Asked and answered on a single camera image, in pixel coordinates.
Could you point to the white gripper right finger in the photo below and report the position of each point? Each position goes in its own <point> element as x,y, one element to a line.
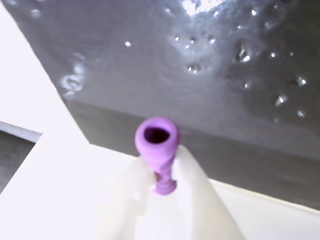
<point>200,200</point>

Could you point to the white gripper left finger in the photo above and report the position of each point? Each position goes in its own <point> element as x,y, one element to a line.
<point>120,205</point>

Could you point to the purple ribbed pen grip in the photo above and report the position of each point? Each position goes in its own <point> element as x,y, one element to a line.
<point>157,142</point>

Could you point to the black table mat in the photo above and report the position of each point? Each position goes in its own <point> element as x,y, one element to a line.
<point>175,75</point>

